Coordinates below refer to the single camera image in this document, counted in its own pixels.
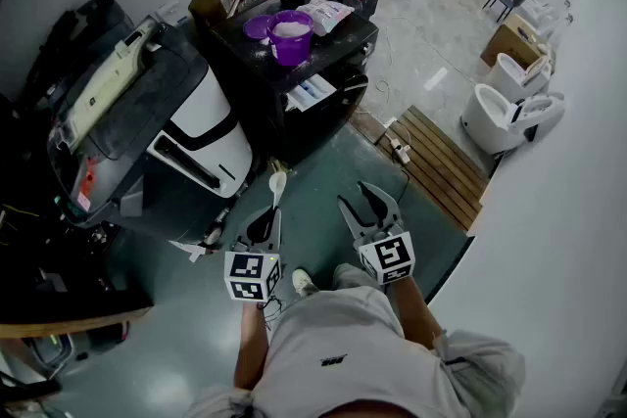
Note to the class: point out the white powder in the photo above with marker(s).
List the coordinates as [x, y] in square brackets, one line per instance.
[291, 29]

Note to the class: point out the black bag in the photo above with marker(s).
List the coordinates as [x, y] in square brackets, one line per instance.
[73, 29]

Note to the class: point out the person's grey t-shirt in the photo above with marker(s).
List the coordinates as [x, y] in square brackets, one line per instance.
[343, 347]

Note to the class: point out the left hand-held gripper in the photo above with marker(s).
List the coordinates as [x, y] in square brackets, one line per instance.
[250, 274]

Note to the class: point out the white toilet with open lid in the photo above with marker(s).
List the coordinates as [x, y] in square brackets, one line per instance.
[490, 117]
[512, 76]

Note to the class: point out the pink white powder bag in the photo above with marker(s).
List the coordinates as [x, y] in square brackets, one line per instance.
[324, 14]

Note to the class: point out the person's left white shoe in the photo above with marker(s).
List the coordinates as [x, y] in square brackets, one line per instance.
[303, 281]

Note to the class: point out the white and black top-loader machine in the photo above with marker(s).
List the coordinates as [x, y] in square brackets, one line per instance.
[206, 112]

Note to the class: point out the person's grey trousers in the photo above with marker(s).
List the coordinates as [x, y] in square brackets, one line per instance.
[355, 276]

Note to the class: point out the brown cardboard box beside toilets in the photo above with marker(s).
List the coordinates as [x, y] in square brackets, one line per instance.
[509, 41]

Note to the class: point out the dark chair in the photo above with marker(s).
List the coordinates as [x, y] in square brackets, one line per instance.
[504, 2]

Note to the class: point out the person's left forearm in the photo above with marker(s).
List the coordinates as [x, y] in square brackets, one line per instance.
[252, 347]

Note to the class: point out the purple plastic tub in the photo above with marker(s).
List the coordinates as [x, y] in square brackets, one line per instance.
[289, 51]

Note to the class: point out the person's right forearm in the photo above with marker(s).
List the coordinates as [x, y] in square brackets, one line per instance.
[416, 313]

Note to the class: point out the white power strip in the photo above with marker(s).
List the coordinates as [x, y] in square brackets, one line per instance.
[399, 151]

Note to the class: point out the white carton with blue label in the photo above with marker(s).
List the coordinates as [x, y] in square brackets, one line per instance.
[169, 12]

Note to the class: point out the purple round lid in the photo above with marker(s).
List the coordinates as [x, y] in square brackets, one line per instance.
[255, 28]

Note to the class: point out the wooden slat mat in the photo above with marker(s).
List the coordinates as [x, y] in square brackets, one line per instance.
[436, 166]

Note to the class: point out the white plastic spoon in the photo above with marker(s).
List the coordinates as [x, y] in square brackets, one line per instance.
[277, 182]

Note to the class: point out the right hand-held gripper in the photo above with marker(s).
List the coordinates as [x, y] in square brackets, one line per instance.
[389, 254]

